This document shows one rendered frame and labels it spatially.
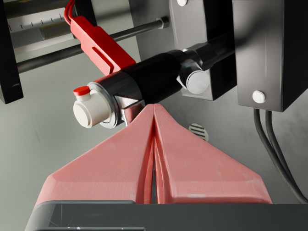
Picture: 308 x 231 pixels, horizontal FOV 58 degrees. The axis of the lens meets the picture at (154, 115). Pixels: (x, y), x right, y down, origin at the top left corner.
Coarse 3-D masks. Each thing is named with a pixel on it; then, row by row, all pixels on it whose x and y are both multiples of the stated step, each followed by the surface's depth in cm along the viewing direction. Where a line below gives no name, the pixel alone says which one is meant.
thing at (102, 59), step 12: (72, 24) 18; (84, 24) 18; (84, 36) 18; (96, 36) 18; (108, 36) 18; (84, 48) 18; (96, 48) 17; (108, 48) 17; (120, 48) 18; (96, 60) 17; (108, 60) 17; (120, 60) 17; (132, 60) 17; (108, 72) 17
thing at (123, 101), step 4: (116, 96) 14; (120, 96) 14; (124, 96) 14; (128, 96) 14; (116, 100) 14; (120, 100) 14; (124, 100) 14; (128, 100) 13; (132, 100) 13; (136, 100) 13; (140, 100) 13; (120, 104) 14; (124, 104) 14; (128, 104) 14; (144, 104) 13; (120, 108) 14; (120, 112) 15; (120, 116) 15
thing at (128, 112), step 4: (132, 104) 13; (136, 104) 13; (140, 104) 13; (124, 108) 12; (128, 108) 12; (132, 108) 13; (136, 108) 13; (140, 108) 13; (124, 112) 12; (128, 112) 12; (132, 112) 13; (136, 112) 13; (124, 116) 12; (128, 116) 12; (132, 116) 13; (136, 116) 13; (124, 120) 13; (128, 120) 12; (132, 120) 13; (128, 124) 13
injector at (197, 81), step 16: (192, 48) 20; (208, 48) 20; (224, 48) 21; (144, 64) 16; (160, 64) 17; (176, 64) 17; (192, 64) 17; (208, 64) 20; (96, 80) 15; (112, 80) 15; (128, 80) 15; (144, 80) 16; (160, 80) 16; (176, 80) 17; (192, 80) 16; (208, 80) 16; (112, 96) 14; (144, 96) 16; (160, 96) 17; (112, 112) 15
